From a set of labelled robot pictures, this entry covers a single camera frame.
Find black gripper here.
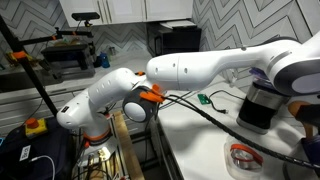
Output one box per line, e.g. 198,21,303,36
295,103,320,130

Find blue transparent lid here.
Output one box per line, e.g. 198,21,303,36
300,136,320,168

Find brown wooden utensil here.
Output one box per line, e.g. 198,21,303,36
287,100,315,140

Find black coffee maker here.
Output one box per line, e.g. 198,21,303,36
236,81,291,136

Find green circuit board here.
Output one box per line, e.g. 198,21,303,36
197,93,212,106

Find black microwave oven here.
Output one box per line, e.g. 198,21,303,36
146,21,203,58

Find white paper sheet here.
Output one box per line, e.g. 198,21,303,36
159,19,198,31

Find wooden board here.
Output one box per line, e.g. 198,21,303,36
112,110,146,180

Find white power strip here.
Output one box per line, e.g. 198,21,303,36
95,146,113,163

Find white upper cabinet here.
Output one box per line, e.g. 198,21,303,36
59,0,195,29

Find blue bottle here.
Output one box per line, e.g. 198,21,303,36
98,51,111,70

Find black toaster oven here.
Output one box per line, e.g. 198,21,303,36
40,43,97,81

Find black equipment case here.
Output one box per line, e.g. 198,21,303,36
0,116,76,180

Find yellow emergency stop button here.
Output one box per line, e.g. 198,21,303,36
24,117,49,140

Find black stand pole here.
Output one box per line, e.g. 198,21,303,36
0,14,95,118

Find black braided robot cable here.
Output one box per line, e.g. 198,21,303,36
164,94,320,170

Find black power cord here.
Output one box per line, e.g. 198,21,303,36
207,89,246,115

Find thin black board cable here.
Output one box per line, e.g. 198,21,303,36
159,89,203,110

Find black camera on stand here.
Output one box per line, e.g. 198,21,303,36
71,11,101,28

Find white cable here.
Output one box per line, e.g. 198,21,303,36
31,154,56,180

